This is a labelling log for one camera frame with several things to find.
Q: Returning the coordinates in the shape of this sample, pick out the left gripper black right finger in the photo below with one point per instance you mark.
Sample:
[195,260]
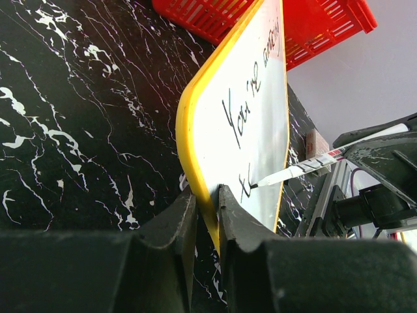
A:
[263,272]

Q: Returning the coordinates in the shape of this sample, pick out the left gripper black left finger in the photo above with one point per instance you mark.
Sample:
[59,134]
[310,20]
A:
[146,270]

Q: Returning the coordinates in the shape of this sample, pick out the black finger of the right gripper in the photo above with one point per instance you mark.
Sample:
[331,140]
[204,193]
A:
[354,135]
[391,160]

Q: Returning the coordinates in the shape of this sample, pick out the white marker black cap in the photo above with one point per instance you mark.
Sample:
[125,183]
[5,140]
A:
[326,159]

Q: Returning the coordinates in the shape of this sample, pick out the white board yellow frame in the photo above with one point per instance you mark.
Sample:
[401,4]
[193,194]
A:
[232,123]

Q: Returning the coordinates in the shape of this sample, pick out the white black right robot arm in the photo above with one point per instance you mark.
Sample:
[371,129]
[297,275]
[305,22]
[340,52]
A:
[374,204]

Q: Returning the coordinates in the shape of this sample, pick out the small pink white box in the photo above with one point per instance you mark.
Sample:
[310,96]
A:
[316,145]

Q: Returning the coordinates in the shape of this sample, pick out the red plastic shopping basket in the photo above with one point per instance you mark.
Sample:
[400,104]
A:
[310,27]

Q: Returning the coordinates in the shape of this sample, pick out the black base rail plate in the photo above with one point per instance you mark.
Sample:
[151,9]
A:
[331,187]

